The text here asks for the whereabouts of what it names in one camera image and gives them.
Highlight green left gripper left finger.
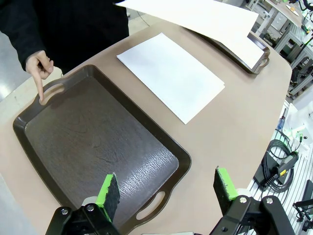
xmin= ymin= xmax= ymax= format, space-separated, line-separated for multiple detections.
xmin=44 ymin=172 xmax=121 ymax=235

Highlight green left gripper right finger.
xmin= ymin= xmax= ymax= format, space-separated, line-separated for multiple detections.
xmin=209 ymin=166 xmax=296 ymax=235

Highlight white A4 paper sheet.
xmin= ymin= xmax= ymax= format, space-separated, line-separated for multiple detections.
xmin=113 ymin=0 xmax=266 ymax=71

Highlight person's right forearm black sleeve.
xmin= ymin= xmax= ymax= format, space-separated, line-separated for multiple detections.
xmin=0 ymin=14 xmax=47 ymax=72

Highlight person's right hand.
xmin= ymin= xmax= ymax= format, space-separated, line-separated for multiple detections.
xmin=25 ymin=49 xmax=54 ymax=102

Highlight brown plastic tray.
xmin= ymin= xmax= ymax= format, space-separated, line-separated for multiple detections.
xmin=12 ymin=64 xmax=192 ymax=224
xmin=182 ymin=25 xmax=271 ymax=75

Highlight black flat bar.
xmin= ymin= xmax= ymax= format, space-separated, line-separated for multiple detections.
xmin=303 ymin=180 xmax=313 ymax=199

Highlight white A4 paper stack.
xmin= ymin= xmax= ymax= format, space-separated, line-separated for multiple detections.
xmin=116 ymin=32 xmax=226 ymax=125

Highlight person in black jacket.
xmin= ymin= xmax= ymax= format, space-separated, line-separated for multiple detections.
xmin=0 ymin=0 xmax=130 ymax=74

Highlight slotted aluminium base plate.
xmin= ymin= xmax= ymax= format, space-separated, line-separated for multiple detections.
xmin=244 ymin=97 xmax=313 ymax=235

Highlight black coiled cable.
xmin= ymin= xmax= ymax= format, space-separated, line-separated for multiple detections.
xmin=259 ymin=139 xmax=298 ymax=194

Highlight grey handheld enabling switch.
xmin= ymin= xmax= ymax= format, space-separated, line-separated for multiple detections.
xmin=265 ymin=151 xmax=299 ymax=187

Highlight grey metal frame workbench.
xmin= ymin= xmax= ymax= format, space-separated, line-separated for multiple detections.
xmin=249 ymin=0 xmax=313 ymax=98

